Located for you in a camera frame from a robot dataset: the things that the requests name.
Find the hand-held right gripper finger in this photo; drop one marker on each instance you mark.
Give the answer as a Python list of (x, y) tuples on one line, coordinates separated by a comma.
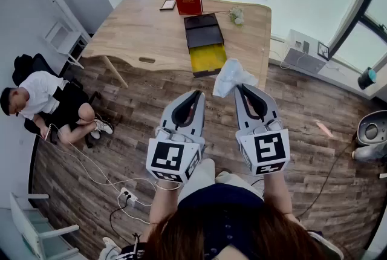
[(267, 104), (242, 113)]

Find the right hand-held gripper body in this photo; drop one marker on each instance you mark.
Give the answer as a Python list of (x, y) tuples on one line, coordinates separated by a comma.
[(269, 147)]

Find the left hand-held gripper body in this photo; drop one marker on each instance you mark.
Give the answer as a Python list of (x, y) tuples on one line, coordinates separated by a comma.
[(164, 156)]

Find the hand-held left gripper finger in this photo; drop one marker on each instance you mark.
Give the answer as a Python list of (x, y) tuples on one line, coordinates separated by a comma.
[(199, 116), (169, 110)]

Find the black and yellow tray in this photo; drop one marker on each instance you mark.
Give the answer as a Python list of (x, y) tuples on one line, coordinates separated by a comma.
[(202, 35)]

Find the person's left forearm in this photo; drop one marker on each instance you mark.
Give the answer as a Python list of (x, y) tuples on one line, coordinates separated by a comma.
[(163, 207)]

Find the person's right forearm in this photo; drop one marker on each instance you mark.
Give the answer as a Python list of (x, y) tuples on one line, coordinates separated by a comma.
[(278, 192)]

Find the white air purifier unit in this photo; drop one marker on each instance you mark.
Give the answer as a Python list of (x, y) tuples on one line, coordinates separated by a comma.
[(302, 60)]

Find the person's beige trousers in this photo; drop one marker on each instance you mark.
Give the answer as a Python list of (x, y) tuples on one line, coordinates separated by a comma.
[(199, 177)]

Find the white power strip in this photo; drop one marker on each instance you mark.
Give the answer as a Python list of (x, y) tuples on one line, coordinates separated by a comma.
[(128, 196)]

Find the wooden table leg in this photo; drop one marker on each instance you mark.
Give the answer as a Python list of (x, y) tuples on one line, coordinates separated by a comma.
[(116, 71)]

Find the person's dark buttoned top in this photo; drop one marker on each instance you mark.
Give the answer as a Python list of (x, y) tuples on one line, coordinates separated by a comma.
[(217, 201)]

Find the black phone on appliance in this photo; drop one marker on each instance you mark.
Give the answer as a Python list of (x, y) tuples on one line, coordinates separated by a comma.
[(306, 46)]

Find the black framed picture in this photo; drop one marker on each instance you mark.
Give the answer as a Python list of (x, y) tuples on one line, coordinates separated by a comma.
[(323, 50)]

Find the white artificial flower sprig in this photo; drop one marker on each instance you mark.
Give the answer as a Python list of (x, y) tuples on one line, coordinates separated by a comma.
[(237, 15)]

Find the black white striped cloth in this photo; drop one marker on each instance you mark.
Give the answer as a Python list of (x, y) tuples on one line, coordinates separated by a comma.
[(133, 249)]

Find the dark cylinder teal top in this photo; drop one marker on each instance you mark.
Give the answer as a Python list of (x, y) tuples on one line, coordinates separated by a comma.
[(366, 79)]

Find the grey and white device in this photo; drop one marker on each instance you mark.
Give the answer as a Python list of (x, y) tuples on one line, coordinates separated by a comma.
[(370, 131)]

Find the white shelf unit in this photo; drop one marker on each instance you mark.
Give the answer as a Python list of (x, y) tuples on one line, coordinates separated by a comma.
[(65, 39)]

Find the black office chair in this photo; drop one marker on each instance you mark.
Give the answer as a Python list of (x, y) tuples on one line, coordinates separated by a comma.
[(27, 63)]

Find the white chair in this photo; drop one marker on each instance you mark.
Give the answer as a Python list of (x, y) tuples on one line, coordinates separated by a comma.
[(25, 222)]

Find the small dark picture frame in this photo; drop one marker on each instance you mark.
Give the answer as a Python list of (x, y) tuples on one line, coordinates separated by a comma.
[(167, 5)]

